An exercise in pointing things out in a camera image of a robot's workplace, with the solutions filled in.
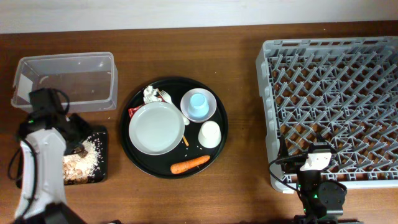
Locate clear plastic bin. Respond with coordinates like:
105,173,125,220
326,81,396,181
11,52,118,113

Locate orange carrot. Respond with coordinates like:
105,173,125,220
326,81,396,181
170,155,210,174

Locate grey dishwasher rack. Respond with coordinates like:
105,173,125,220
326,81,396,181
256,37,397,189

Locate round black serving tray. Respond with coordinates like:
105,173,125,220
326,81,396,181
119,77,228,179

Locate wooden chopstick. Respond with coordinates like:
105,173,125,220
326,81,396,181
182,135,189,147

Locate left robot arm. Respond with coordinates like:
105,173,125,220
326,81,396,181
14,88,92,223

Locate black rectangular tray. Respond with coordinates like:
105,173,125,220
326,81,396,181
65,124,108,185

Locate light blue cup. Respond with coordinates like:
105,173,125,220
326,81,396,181
188,93,209,119

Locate rice and pasta leftovers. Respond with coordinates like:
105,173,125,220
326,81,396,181
63,137,103,184

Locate brown food scrap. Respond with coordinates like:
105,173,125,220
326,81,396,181
78,149,88,158

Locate white plastic fork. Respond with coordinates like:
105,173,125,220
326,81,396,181
159,90,190,126

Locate white cup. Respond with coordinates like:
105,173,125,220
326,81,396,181
198,121,221,149

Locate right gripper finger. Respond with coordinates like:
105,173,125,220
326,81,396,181
315,134,330,150
278,134,289,157

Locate red snack wrapper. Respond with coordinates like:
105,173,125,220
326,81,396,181
127,96,165,118

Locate white bowl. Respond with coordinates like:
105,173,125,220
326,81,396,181
180,88,217,123

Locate grey plate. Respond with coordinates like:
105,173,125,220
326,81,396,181
128,102,185,156

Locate white napkin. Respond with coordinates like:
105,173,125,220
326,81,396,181
143,85,162,104

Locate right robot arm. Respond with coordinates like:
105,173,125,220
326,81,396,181
277,135,347,224

